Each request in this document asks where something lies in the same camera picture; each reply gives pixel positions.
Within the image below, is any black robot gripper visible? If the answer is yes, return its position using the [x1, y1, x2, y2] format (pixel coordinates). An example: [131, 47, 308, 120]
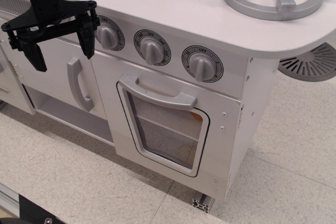
[1, 0, 97, 72]

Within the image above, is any grey oven door handle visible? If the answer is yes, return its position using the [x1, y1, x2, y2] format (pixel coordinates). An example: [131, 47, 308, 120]
[119, 73, 197, 111]

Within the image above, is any white toy oven door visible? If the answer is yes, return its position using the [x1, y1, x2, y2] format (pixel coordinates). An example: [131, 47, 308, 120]
[92, 54, 241, 200]

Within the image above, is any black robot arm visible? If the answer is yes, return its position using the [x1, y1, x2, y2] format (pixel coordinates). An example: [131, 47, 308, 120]
[1, 0, 100, 72]

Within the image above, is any grey left stove knob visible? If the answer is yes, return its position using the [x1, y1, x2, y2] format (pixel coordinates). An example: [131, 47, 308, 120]
[95, 16, 125, 51]

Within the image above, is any grey stove knob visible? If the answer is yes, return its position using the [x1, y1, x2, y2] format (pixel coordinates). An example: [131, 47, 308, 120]
[182, 46, 224, 83]
[95, 16, 125, 51]
[134, 29, 171, 66]

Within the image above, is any grey middle stove knob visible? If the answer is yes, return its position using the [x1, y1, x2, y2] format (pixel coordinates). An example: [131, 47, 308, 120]
[134, 29, 171, 66]

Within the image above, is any white toy kitchen cabinet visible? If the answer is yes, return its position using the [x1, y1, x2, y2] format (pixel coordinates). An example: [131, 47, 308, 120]
[1, 0, 335, 192]

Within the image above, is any grey right stove knob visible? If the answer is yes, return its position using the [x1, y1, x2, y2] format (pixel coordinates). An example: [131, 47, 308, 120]
[182, 46, 224, 83]

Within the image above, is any black mounting plate with screw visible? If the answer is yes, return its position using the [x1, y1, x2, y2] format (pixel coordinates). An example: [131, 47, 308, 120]
[19, 195, 66, 224]

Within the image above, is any grey slotted round disc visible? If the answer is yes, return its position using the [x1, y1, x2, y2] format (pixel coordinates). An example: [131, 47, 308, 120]
[278, 42, 335, 82]

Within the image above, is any grey cupboard door handle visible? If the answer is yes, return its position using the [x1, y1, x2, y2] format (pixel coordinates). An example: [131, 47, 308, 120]
[67, 57, 94, 112]

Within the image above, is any aluminium frame rail corner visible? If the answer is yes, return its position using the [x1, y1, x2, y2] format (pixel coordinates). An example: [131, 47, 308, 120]
[0, 184, 20, 217]

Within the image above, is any aluminium extrusion rail under oven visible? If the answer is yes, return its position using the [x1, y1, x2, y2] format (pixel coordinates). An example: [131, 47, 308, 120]
[192, 192, 215, 214]

